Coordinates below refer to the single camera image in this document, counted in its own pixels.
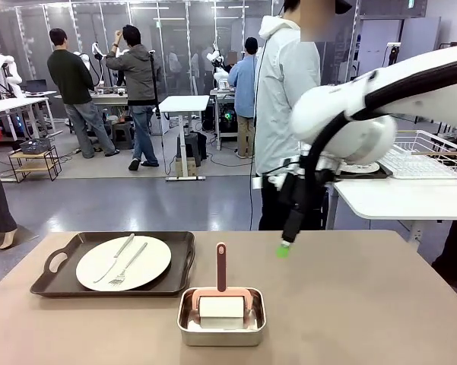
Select person in white jacket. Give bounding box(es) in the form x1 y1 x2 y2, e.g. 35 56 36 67
252 0 360 232

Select cluttered white work table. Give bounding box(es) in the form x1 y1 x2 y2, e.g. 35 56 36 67
55 87 130 106

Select silver table knife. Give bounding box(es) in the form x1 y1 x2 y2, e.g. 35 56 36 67
93 233 136 284

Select person in blue shirt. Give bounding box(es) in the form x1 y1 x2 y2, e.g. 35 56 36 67
227 36 260 160

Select man in gray hoodie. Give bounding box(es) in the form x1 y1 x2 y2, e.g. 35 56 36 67
105 24 161 171

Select gray wire basket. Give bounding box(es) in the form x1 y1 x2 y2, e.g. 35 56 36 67
20 138 52 155

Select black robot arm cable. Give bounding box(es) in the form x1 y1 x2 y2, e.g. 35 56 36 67
303 78 457 236

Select silver fork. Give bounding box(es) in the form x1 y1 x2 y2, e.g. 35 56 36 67
108 242 148 287

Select black computer tower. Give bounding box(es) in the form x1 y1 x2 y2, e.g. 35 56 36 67
217 100 239 134

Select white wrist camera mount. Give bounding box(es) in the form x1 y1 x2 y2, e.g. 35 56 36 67
261 161 301 191

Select black tripod stand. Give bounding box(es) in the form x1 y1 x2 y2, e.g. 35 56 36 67
147 49 167 170

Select long white work table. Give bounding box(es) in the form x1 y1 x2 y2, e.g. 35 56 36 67
0 97 56 140

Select person legs in black trousers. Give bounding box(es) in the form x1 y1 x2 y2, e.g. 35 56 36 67
431 218 457 292

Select wooden shelf with black frame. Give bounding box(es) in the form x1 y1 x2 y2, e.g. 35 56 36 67
8 146 62 183

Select white side table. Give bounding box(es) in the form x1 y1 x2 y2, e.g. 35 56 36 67
332 178 457 250

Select pink scoop spatula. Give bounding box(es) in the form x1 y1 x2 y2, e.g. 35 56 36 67
192 242 254 331

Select man in dark green sweater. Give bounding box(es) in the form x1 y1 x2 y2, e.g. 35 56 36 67
46 27 121 160

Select dark brown serving tray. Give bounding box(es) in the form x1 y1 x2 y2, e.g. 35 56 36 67
29 230 196 298

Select white wire dish rack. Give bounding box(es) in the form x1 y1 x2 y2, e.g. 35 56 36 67
378 129 457 180

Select rectangular stainless steel container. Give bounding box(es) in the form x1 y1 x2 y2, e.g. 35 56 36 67
176 287 268 347

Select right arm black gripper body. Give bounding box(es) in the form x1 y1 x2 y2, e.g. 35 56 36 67
278 170 313 212

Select dark tray under plate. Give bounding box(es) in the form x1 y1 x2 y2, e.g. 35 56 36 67
338 165 395 179

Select white round dinner plate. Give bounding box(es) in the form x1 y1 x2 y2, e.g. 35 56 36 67
75 235 173 292

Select white standing desk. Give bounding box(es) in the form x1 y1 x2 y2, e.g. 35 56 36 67
158 94 211 182

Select white plate on dark tray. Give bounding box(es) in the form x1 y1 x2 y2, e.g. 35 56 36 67
340 162 381 175

